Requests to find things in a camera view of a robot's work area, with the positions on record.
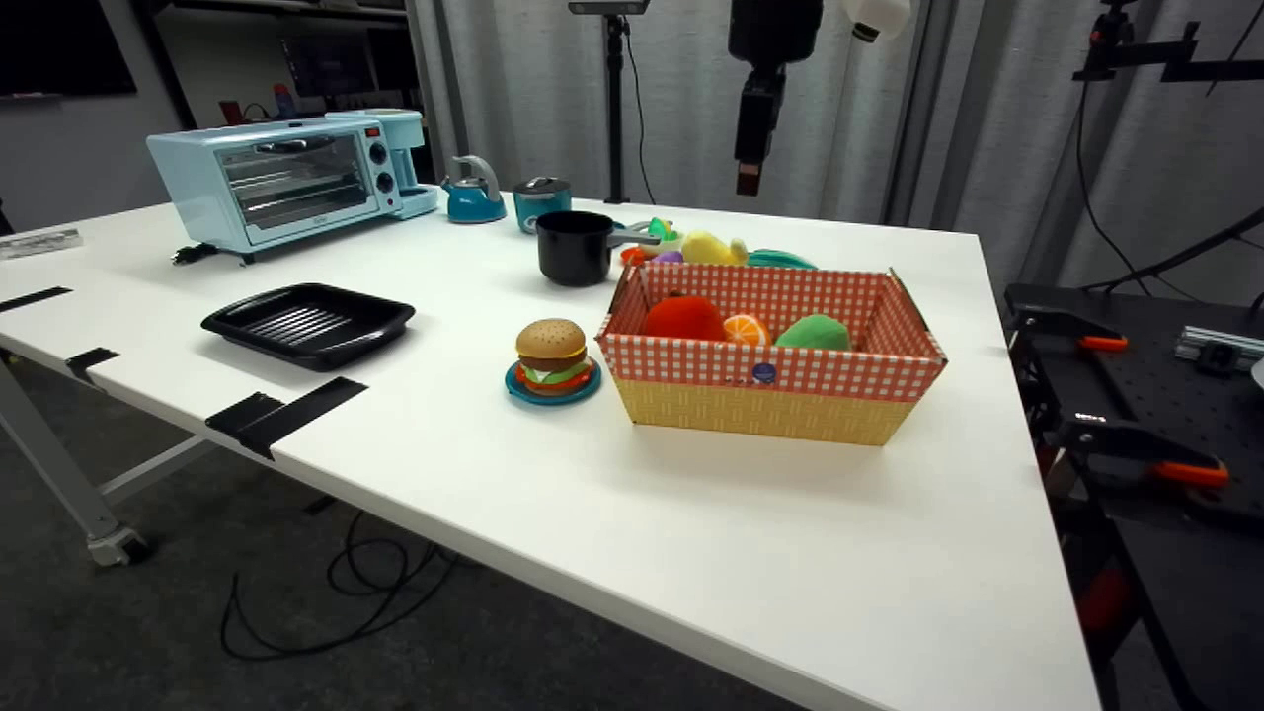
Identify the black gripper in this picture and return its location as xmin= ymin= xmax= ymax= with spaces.
xmin=722 ymin=0 xmax=829 ymax=200

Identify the watermelon slice plushie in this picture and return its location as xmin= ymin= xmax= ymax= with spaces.
xmin=742 ymin=244 xmax=820 ymax=276

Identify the yellow banana plushie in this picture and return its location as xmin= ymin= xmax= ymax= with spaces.
xmin=676 ymin=230 xmax=750 ymax=271

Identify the orange round plushie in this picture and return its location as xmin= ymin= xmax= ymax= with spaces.
xmin=720 ymin=309 xmax=776 ymax=354

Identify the red round plushie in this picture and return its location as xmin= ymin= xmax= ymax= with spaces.
xmin=637 ymin=290 xmax=735 ymax=342

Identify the green pear plushie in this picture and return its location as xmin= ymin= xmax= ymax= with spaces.
xmin=772 ymin=309 xmax=858 ymax=354

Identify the orange checkered cardboard box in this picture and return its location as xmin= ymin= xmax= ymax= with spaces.
xmin=592 ymin=261 xmax=953 ymax=448

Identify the black tripod stand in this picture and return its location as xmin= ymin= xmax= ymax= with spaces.
xmin=567 ymin=0 xmax=652 ymax=204

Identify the gray curtain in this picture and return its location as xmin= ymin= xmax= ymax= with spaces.
xmin=407 ymin=0 xmax=1264 ymax=309

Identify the black mug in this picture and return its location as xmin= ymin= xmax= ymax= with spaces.
xmin=534 ymin=204 xmax=621 ymax=290

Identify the teal cooking pot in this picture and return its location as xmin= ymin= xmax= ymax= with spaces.
xmin=510 ymin=172 xmax=579 ymax=235

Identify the teal kettle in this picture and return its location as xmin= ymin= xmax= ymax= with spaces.
xmin=439 ymin=150 xmax=510 ymax=230

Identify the toy hamburger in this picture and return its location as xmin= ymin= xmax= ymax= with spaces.
xmin=510 ymin=317 xmax=592 ymax=397

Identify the small teal saucer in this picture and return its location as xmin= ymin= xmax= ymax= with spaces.
xmin=504 ymin=354 xmax=610 ymax=410

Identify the light blue toaster oven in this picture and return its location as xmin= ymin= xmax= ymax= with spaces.
xmin=143 ymin=105 xmax=443 ymax=261

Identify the black square tray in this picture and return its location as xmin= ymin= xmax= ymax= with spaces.
xmin=197 ymin=276 xmax=418 ymax=373

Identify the black table edge clamp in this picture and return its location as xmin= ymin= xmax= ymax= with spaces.
xmin=202 ymin=371 xmax=372 ymax=463

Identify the orange handled black clamp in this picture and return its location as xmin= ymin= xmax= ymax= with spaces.
xmin=1020 ymin=302 xmax=1136 ymax=364
xmin=1043 ymin=410 xmax=1236 ymax=500

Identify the black floor cable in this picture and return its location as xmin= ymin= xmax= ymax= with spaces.
xmin=214 ymin=508 xmax=455 ymax=663

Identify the black wall monitor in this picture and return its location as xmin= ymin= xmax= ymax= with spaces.
xmin=0 ymin=0 xmax=143 ymax=98

